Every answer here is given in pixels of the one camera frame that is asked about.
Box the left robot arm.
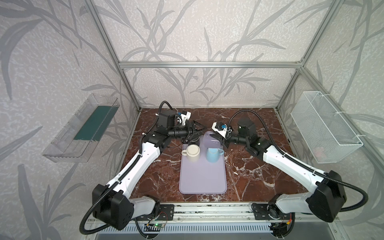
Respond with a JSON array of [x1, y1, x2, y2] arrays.
[[79, 101, 207, 235]]

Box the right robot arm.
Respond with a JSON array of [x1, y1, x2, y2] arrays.
[[212, 117, 369, 223]]

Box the black mug white rim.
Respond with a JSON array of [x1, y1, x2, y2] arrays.
[[188, 135, 204, 146]]

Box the light blue mug front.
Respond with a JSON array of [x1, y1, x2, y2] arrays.
[[206, 148, 224, 163]]

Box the cream white mug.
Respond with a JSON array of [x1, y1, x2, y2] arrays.
[[182, 145, 201, 162]]

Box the lilac rectangular tray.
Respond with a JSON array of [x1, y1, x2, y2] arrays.
[[179, 131, 227, 194]]

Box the small green circuit board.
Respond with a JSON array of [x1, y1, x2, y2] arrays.
[[146, 223, 167, 231]]

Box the white slotted vent strip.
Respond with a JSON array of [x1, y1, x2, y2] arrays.
[[95, 224, 274, 234]]

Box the aluminium front rail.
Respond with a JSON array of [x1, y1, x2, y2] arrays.
[[86, 201, 340, 224]]

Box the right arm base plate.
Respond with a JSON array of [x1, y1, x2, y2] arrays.
[[251, 203, 291, 222]]

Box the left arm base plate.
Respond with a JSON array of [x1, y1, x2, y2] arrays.
[[153, 204, 175, 221]]

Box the white wire mesh basket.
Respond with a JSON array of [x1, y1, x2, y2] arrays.
[[291, 91, 364, 164]]

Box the clear plastic wall bin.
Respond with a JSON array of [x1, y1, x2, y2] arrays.
[[42, 94, 120, 163]]

